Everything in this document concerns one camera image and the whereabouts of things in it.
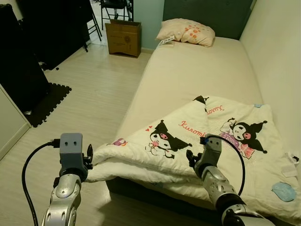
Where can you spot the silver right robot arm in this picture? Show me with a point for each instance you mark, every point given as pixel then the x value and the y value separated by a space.
pixel 221 188

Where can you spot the brown cardboard box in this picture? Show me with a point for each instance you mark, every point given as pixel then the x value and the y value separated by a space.
pixel 123 40

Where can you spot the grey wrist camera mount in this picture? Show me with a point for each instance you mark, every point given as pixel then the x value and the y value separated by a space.
pixel 71 150
pixel 211 149

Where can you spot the dark teal padded headboard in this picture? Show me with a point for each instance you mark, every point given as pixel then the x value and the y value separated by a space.
pixel 207 16

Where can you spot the white wardrobe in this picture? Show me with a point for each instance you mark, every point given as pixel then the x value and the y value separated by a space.
pixel 11 122

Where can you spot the large black cabinet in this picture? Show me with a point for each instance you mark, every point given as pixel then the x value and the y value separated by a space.
pixel 21 66

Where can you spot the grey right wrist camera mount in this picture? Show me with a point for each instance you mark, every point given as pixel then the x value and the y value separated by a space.
pixel 211 149

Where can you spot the black covered rack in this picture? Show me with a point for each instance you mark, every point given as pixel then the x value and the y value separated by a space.
pixel 56 28

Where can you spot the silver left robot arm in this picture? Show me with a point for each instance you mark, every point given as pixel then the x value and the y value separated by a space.
pixel 63 197

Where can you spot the mattress with beige sheet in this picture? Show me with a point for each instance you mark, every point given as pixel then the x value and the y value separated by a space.
pixel 197 70

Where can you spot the pink pillow with coloured dots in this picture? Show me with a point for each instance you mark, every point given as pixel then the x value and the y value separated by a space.
pixel 188 32

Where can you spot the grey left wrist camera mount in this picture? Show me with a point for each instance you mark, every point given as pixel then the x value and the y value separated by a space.
pixel 71 150

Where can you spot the cream cartoon print quilt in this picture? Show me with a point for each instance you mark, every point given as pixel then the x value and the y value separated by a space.
pixel 188 141

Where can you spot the black metal chair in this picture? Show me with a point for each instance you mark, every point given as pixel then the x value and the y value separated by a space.
pixel 115 9

